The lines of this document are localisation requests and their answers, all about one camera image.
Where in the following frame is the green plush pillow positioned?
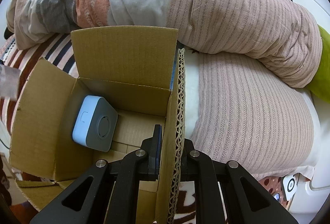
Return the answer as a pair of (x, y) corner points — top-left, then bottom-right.
(306, 26), (330, 103)

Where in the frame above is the striped pink rolled duvet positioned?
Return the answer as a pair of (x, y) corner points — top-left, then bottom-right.
(6, 0), (322, 88)

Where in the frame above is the striped fleece blanket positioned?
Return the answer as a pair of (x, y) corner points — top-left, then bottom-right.
(0, 33), (78, 134)

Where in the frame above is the light blue square speaker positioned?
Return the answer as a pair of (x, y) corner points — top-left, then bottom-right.
(72, 95), (118, 152)

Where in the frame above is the brown cardboard box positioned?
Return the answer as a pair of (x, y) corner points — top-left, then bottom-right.
(9, 26), (185, 223)

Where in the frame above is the pink ribbed pillow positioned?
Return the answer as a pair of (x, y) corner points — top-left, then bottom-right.
(185, 50), (321, 179)

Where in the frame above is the white marker tag device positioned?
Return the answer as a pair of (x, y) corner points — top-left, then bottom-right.
(282, 175), (298, 201)

